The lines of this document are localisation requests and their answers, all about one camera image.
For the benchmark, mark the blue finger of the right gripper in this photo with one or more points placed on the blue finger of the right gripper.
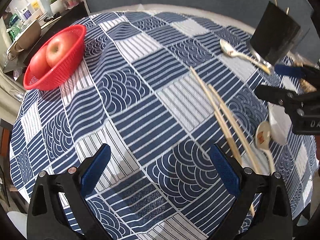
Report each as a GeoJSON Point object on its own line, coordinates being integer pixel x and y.
{"type": "Point", "coordinates": [290, 71]}

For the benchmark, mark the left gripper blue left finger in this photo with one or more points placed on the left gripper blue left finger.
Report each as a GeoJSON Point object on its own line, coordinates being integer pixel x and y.
{"type": "Point", "coordinates": [92, 168]}

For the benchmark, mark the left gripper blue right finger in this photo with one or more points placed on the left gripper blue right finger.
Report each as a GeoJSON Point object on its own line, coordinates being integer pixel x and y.
{"type": "Point", "coordinates": [225, 170]}

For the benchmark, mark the white spoon with hedgehog print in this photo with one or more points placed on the white spoon with hedgehog print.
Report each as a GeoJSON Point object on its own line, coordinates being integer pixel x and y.
{"type": "Point", "coordinates": [262, 140]}

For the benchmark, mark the white spoon with blue print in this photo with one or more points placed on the white spoon with blue print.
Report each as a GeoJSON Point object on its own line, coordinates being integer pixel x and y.
{"type": "Point", "coordinates": [229, 51]}

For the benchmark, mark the cluttered kitchen shelf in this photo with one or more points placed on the cluttered kitchen shelf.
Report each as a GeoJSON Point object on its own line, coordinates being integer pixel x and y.
{"type": "Point", "coordinates": [28, 24]}

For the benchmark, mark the clear bag of snacks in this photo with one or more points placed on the clear bag of snacks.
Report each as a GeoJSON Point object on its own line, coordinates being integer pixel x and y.
{"type": "Point", "coordinates": [309, 83]}

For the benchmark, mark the white spoon large bowl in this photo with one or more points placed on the white spoon large bowl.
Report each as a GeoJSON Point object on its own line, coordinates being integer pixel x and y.
{"type": "Point", "coordinates": [280, 123]}

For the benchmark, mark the black cylindrical utensil holder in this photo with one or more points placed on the black cylindrical utensil holder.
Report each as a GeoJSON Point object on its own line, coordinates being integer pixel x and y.
{"type": "Point", "coordinates": [274, 36]}

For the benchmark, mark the blue white patterned tablecloth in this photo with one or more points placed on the blue white patterned tablecloth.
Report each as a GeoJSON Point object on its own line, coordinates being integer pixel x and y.
{"type": "Point", "coordinates": [134, 91]}

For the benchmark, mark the red plastic basket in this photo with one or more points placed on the red plastic basket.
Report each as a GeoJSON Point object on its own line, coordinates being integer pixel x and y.
{"type": "Point", "coordinates": [64, 68]}

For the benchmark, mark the red apple back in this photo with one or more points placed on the red apple back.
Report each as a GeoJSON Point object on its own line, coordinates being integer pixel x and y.
{"type": "Point", "coordinates": [38, 64]}

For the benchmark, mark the red apple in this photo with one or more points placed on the red apple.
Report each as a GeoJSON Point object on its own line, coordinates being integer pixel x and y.
{"type": "Point", "coordinates": [38, 64]}
{"type": "Point", "coordinates": [59, 46]}

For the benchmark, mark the red apple front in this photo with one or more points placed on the red apple front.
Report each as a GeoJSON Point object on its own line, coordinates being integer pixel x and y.
{"type": "Point", "coordinates": [59, 46]}

